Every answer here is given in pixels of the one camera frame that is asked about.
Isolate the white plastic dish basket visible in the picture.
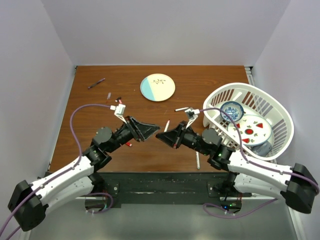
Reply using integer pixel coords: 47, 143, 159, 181
203, 82, 294, 161

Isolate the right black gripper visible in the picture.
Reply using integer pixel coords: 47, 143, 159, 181
156, 120, 210, 156

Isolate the grey cup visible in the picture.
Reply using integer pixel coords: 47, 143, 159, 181
250, 141, 273, 157

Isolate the white pen red tip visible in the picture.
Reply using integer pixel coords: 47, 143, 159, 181
164, 119, 170, 132

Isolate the white pen green tip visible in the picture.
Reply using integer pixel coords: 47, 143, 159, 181
195, 151, 201, 170

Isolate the blue patterned bowl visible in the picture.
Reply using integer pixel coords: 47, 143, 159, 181
220, 101, 245, 122

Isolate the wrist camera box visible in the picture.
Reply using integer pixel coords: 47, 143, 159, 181
184, 107, 200, 128
114, 103, 126, 118

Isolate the cream and teal plate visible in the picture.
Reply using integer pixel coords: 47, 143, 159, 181
140, 73, 176, 102

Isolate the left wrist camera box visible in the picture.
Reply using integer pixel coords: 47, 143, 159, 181
114, 103, 126, 118

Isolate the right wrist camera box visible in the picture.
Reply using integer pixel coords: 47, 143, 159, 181
184, 107, 200, 128

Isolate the watermelon pattern plate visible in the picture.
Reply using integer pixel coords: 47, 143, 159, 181
235, 114, 273, 147

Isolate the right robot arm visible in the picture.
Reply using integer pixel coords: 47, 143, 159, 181
156, 121, 320, 214

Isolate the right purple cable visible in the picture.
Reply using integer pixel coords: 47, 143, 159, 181
197, 107, 320, 198

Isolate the purple pen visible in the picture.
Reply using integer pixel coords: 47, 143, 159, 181
87, 78, 105, 90

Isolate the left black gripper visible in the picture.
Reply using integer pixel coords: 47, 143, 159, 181
107, 115, 160, 154

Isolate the white pen black tip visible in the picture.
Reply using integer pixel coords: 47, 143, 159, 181
174, 107, 189, 112

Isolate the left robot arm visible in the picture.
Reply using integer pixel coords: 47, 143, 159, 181
8, 116, 160, 232

